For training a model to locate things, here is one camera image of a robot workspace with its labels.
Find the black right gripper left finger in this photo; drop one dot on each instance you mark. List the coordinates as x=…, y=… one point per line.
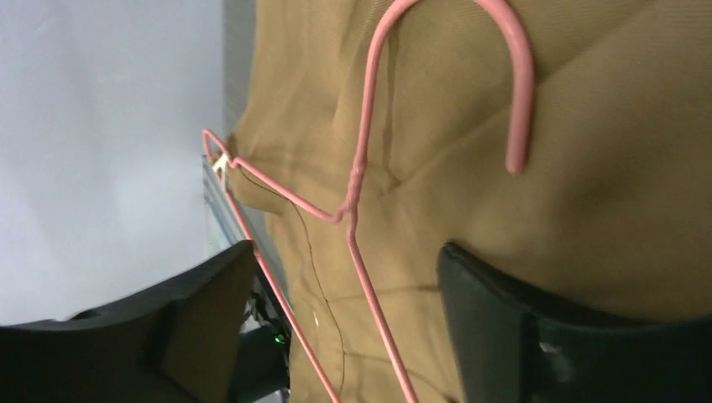
x=176, y=341

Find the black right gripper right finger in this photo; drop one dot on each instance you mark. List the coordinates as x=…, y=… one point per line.
x=516, y=343

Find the tan garment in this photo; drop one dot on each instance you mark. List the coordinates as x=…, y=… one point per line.
x=613, y=209

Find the pink wire hanger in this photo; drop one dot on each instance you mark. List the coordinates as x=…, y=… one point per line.
x=523, y=90

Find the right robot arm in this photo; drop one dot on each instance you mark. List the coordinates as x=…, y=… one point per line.
x=261, y=361

